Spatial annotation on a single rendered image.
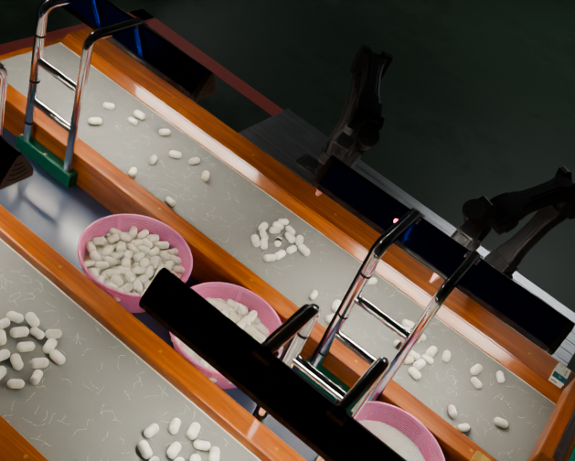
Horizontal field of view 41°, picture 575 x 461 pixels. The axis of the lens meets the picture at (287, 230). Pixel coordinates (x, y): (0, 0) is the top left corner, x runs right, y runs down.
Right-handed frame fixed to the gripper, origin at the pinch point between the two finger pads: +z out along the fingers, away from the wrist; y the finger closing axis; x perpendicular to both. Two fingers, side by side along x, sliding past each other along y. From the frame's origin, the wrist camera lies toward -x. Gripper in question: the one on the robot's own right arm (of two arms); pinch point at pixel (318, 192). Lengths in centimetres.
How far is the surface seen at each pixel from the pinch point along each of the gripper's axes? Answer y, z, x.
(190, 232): -15.7, 29.9, -12.7
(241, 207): -15.1, 14.8, 3.1
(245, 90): -109, -59, 160
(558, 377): 75, 1, 9
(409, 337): 43, 21, -32
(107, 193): -41, 35, -11
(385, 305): 31.3, 13.1, 4.8
